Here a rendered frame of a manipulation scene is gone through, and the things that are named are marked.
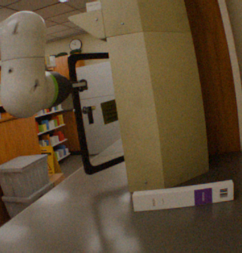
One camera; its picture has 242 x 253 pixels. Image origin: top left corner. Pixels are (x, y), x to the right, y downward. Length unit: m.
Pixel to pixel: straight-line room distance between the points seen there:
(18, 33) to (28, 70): 0.08
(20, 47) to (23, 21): 0.06
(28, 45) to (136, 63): 0.37
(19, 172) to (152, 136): 2.27
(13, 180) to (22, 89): 2.56
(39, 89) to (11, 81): 0.06
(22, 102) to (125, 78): 0.38
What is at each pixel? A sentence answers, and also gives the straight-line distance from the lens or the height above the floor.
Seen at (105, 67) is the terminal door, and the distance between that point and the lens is 1.09.
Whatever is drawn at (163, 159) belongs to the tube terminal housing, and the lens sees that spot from 0.90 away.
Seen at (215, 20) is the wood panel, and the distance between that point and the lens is 1.26.
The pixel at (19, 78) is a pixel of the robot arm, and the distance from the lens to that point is 0.60.
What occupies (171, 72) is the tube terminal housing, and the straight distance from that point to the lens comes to 0.92.
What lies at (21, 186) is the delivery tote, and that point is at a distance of 3.10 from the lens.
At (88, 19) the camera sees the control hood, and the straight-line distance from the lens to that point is 0.93.
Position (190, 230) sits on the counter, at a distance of 0.66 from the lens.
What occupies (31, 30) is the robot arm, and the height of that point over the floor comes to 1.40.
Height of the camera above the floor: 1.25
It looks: 7 degrees down
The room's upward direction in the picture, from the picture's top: 8 degrees counter-clockwise
